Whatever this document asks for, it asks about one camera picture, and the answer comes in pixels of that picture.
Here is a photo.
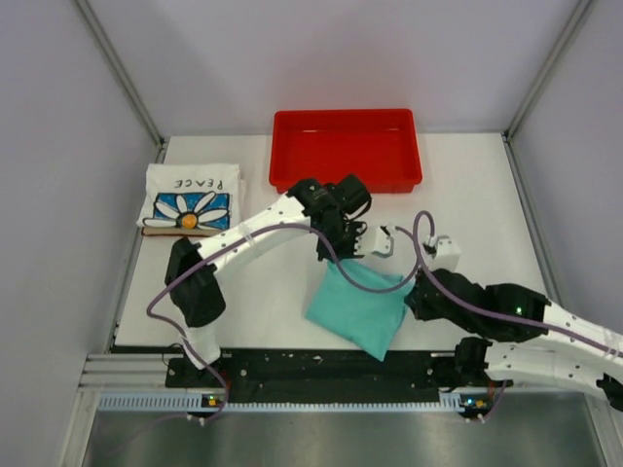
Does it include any teal t-shirt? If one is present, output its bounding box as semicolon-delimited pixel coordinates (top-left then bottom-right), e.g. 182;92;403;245
305;260;415;362

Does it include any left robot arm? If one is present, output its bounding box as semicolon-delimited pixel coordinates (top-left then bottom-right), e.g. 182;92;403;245
165;174;372;386

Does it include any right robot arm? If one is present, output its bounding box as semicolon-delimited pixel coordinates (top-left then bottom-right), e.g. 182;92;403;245
405;269;622;411

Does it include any red plastic bin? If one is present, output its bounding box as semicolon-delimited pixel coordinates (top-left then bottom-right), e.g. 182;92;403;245
269;108;423;194

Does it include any folded white daisy t-shirt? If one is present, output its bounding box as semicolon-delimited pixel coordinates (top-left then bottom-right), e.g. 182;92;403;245
136;163;243;234

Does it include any folded brown t-shirt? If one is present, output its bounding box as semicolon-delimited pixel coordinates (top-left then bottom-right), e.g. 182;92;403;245
141;227;221;237

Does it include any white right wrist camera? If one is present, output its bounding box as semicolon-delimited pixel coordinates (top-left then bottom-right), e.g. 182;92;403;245
422;235;461;272

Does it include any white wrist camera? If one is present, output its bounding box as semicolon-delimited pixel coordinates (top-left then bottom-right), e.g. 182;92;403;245
361;226;394;259
422;235;461;272

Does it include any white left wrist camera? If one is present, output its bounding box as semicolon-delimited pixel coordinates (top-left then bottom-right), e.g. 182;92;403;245
361;226;394;259

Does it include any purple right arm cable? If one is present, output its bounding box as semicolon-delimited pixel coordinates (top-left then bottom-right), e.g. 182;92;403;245
411;209;623;422

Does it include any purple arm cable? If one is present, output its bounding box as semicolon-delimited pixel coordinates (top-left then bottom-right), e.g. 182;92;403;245
411;209;623;422
145;224;420;429

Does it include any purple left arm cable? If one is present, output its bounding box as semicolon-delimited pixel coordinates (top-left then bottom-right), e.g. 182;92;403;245
145;224;420;429

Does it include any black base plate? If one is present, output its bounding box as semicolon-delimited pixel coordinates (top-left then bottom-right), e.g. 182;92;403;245
165;347;512;405

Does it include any aluminium corner post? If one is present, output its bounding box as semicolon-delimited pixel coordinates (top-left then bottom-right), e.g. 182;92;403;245
70;0;165;147
503;0;598;142

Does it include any grey slotted cable duct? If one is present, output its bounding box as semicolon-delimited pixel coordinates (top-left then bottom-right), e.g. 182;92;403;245
96;392;466;414

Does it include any aluminium frame rail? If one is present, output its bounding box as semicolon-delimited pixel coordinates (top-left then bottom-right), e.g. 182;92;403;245
77;352;612;390

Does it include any left aluminium corner post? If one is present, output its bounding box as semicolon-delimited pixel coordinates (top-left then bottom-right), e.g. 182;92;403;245
70;0;165;147

